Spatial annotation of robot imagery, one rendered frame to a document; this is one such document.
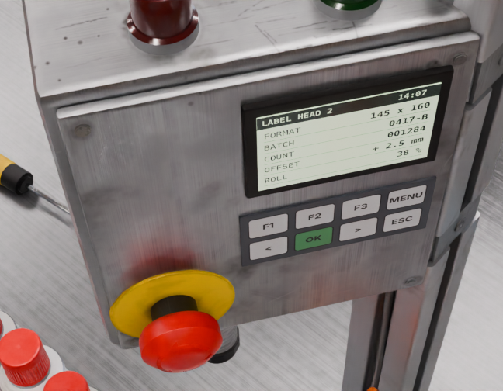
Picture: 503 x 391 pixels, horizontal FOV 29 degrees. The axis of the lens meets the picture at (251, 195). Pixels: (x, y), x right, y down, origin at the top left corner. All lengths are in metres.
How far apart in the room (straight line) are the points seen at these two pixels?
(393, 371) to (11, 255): 0.59
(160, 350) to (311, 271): 0.08
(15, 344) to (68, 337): 0.29
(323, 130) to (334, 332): 0.65
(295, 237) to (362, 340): 0.19
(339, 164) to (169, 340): 0.11
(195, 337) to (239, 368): 0.56
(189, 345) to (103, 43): 0.15
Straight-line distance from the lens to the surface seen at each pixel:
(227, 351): 0.71
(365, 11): 0.36
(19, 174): 1.13
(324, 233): 0.44
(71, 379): 0.73
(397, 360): 0.60
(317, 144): 0.38
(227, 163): 0.38
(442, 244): 0.49
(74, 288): 1.06
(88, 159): 0.37
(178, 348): 0.44
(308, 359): 1.00
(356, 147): 0.39
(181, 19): 0.35
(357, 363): 0.64
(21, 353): 0.74
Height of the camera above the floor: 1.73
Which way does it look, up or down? 54 degrees down
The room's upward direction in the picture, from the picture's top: 2 degrees counter-clockwise
